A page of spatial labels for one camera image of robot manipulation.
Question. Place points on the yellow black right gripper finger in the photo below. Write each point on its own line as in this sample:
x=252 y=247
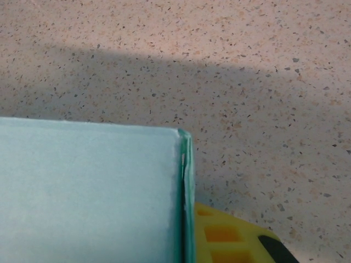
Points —
x=233 y=241

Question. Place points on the light blue paper box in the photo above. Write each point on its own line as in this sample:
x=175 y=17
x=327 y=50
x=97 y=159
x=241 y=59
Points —
x=87 y=191

